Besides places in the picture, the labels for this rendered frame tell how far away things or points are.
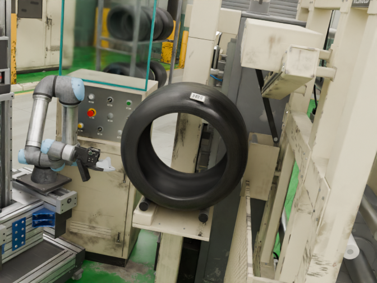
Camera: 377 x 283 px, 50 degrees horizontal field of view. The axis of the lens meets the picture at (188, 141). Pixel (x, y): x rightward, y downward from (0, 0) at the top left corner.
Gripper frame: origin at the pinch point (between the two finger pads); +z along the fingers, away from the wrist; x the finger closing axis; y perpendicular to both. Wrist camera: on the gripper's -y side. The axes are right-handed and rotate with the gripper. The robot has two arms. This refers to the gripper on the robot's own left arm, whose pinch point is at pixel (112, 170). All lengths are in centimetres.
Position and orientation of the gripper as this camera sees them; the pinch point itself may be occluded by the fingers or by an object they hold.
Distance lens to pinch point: 200.7
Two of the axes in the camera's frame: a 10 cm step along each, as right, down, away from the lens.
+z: 9.6, 2.9, -0.3
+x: 1.3, -3.1, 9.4
